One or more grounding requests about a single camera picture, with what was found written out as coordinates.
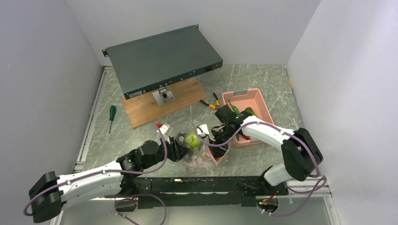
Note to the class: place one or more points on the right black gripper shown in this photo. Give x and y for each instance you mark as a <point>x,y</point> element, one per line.
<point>218,152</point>

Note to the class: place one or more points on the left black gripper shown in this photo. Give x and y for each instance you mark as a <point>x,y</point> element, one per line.
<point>177,151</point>

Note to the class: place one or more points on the dark fake grape bunch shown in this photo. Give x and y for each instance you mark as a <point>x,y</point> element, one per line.
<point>181,138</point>

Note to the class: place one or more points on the clear zip top bag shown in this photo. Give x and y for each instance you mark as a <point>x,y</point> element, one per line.
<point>198,159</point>

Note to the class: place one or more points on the green fake apple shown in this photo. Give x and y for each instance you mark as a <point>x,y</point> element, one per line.
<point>192,140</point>

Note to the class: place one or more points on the green fake chili pepper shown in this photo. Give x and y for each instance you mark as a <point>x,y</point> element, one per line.
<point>234,108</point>

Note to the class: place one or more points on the orange fake fruit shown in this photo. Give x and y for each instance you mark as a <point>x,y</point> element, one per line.
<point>250,110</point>

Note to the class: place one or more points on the red fake chili pepper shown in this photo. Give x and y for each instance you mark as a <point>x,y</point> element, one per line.
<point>245,137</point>

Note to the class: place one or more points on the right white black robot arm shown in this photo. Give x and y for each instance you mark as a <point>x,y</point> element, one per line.
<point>301,155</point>

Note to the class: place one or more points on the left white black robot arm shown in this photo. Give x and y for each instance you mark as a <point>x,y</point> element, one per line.
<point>52,193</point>

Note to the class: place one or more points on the brown wooden board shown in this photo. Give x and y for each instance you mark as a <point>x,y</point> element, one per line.
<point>155,104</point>

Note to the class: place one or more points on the pink perforated plastic basket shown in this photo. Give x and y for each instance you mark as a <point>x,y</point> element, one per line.
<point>250,98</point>

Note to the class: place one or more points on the dark grey rack server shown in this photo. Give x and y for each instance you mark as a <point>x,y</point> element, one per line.
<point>157,61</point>

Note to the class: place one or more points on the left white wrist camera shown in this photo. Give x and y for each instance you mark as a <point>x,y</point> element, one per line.
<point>165,129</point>

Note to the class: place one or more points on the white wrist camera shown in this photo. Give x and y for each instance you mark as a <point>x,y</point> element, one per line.
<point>202,132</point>
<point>165,129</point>

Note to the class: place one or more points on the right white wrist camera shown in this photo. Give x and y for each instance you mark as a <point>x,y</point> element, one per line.
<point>202,132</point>

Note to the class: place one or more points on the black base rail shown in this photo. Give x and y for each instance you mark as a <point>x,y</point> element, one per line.
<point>203,191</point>

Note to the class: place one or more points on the metal bracket with knob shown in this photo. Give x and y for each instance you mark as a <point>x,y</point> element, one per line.
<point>163,95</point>

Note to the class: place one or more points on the green handled screwdriver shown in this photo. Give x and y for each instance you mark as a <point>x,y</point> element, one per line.
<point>112,112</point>

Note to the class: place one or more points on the aluminium frame rail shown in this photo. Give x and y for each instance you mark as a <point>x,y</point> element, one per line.
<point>81,158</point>

